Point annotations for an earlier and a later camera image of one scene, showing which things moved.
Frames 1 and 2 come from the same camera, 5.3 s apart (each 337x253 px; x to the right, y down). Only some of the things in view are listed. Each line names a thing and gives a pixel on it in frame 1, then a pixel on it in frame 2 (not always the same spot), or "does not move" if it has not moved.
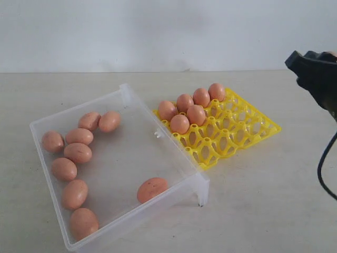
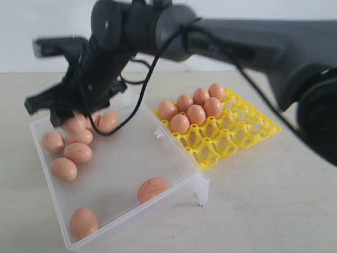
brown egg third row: [77, 152] does not move
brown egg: [216, 91] does not move
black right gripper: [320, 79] → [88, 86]
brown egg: [64, 168] does not move
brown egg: [183, 101] does not move
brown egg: [74, 193] → [76, 125]
